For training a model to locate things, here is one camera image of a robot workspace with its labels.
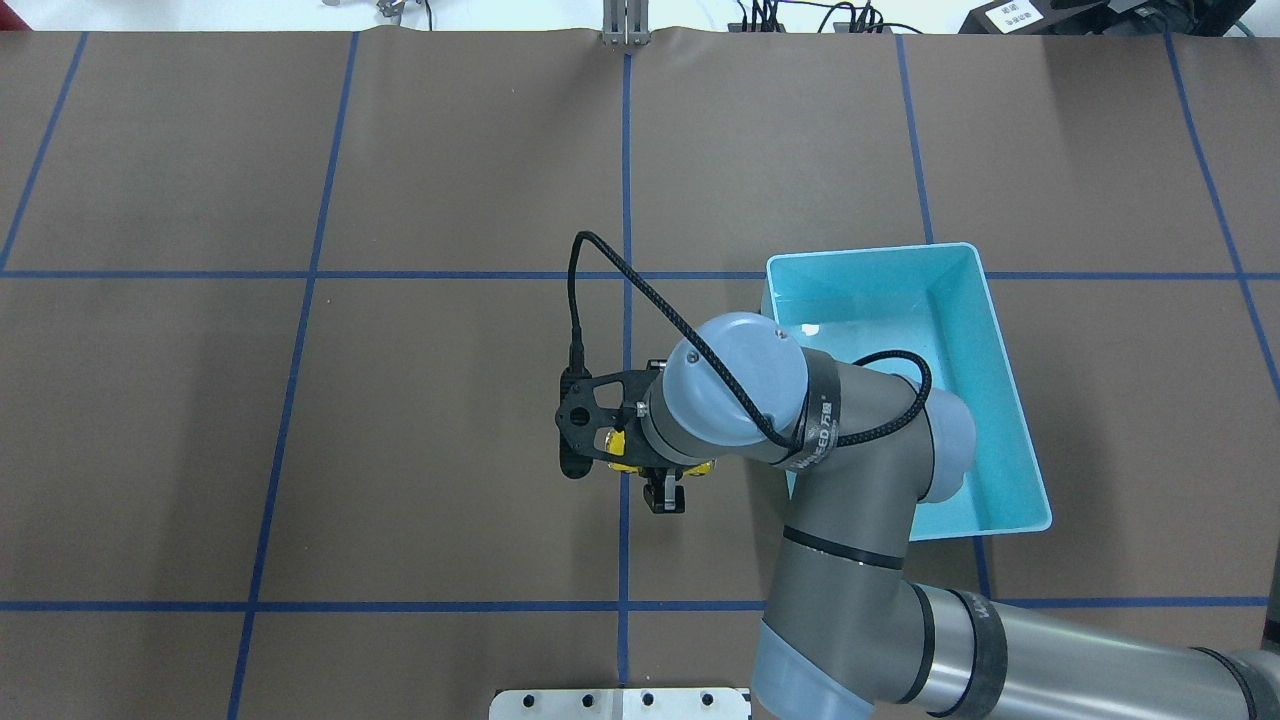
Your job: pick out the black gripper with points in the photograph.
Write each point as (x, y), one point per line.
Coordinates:
(664, 494)

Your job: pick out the yellow beetle toy car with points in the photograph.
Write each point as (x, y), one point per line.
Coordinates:
(633, 452)

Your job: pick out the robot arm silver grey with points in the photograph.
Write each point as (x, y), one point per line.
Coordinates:
(843, 630)

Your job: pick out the teal plastic bin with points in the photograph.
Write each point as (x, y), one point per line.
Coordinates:
(932, 300)

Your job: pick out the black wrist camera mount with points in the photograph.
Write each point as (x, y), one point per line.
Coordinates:
(590, 406)

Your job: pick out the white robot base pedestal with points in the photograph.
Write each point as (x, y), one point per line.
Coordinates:
(623, 703)

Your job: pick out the aluminium frame post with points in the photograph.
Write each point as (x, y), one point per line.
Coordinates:
(626, 23)

